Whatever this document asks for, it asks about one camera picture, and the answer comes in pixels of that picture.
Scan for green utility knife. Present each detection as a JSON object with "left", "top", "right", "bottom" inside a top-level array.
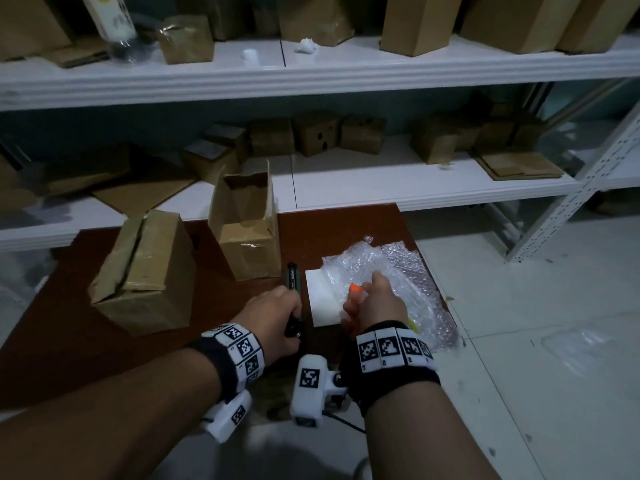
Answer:
[{"left": 283, "top": 262, "right": 303, "bottom": 341}]

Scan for large flat cardboard box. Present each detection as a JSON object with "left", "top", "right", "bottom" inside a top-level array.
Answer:
[{"left": 0, "top": 154, "right": 41, "bottom": 215}]

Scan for folded flat cardboard box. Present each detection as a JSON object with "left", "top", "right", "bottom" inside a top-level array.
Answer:
[{"left": 45, "top": 149, "right": 133, "bottom": 198}]

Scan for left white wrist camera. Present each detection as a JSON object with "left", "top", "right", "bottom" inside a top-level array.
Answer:
[{"left": 202, "top": 389, "right": 253, "bottom": 444}]

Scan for small flat cardboard piece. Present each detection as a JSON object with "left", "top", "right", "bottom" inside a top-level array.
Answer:
[{"left": 47, "top": 37, "right": 111, "bottom": 69}]

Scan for white paper sheet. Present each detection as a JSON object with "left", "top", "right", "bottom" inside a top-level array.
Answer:
[{"left": 305, "top": 268, "right": 346, "bottom": 328}]

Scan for right black marker wristband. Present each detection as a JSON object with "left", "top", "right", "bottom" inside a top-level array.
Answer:
[{"left": 339, "top": 320, "right": 442, "bottom": 418}]

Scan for small cardboard box dark holes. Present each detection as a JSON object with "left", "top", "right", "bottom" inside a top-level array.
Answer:
[{"left": 292, "top": 111, "right": 343, "bottom": 158}]

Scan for orange tape dispenser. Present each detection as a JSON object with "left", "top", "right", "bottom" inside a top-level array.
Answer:
[{"left": 345, "top": 282, "right": 426, "bottom": 341}]

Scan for left black marker wristband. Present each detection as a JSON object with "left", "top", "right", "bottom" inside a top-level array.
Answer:
[{"left": 185, "top": 322, "right": 266, "bottom": 403}]

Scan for very large cardboard box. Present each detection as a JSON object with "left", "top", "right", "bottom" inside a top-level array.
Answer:
[
  {"left": 555, "top": 0, "right": 640, "bottom": 55},
  {"left": 459, "top": 0, "right": 586, "bottom": 55}
]

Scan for small taped brown package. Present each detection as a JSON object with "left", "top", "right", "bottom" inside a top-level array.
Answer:
[{"left": 157, "top": 14, "right": 216, "bottom": 65}]

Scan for clear bubble wrap sheet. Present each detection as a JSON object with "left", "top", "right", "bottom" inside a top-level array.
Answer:
[{"left": 319, "top": 235, "right": 461, "bottom": 353}]

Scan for medium cardboard box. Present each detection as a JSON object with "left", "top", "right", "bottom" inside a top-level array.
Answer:
[{"left": 409, "top": 117, "right": 459, "bottom": 165}]

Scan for flat cardboard stack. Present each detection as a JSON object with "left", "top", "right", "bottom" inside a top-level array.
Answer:
[{"left": 472, "top": 152, "right": 566, "bottom": 181}]

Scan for flat cardboard sheet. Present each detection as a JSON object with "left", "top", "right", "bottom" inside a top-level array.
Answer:
[{"left": 92, "top": 167, "right": 199, "bottom": 218}]

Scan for narrow cardboard box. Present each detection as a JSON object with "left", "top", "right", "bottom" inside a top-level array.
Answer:
[{"left": 252, "top": 4, "right": 281, "bottom": 38}]

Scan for square cardboard box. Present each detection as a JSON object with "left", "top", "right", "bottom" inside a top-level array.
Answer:
[{"left": 189, "top": 0, "right": 251, "bottom": 41}]

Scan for person's right hand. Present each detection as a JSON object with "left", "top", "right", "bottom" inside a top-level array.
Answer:
[{"left": 339, "top": 271, "right": 410, "bottom": 338}]

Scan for leaning cardboard box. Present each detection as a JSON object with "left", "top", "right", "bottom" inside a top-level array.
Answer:
[{"left": 0, "top": 0, "right": 73, "bottom": 63}]

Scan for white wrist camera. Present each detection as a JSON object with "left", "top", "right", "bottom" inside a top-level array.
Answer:
[
  {"left": 289, "top": 354, "right": 349, "bottom": 428},
  {"left": 202, "top": 389, "right": 253, "bottom": 444}
]

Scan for small white-labelled cardboard box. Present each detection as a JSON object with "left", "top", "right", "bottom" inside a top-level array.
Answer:
[
  {"left": 182, "top": 139, "right": 241, "bottom": 185},
  {"left": 203, "top": 124, "right": 251, "bottom": 161}
]

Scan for clear plastic bottle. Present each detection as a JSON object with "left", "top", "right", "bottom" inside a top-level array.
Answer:
[{"left": 79, "top": 0, "right": 151, "bottom": 63}]

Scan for person's left forearm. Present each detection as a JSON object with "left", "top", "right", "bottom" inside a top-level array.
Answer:
[{"left": 0, "top": 347, "right": 223, "bottom": 480}]

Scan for black marker wristband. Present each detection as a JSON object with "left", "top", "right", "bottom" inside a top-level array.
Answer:
[
  {"left": 185, "top": 322, "right": 266, "bottom": 403},
  {"left": 339, "top": 320, "right": 442, "bottom": 418}
]

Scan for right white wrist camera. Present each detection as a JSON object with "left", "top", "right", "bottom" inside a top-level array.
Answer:
[{"left": 289, "top": 354, "right": 349, "bottom": 428}]

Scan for big open-flap cardboard box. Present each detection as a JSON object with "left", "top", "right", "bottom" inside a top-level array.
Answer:
[{"left": 379, "top": 0, "right": 463, "bottom": 58}]

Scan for white metal shelf unit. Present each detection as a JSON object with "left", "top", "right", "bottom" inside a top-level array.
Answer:
[{"left": 0, "top": 29, "right": 640, "bottom": 265}]

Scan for person's left hand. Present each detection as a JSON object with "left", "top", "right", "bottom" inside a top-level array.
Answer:
[{"left": 232, "top": 286, "right": 303, "bottom": 368}]

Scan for person's right forearm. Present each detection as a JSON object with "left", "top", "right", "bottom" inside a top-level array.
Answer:
[{"left": 362, "top": 382, "right": 501, "bottom": 480}]

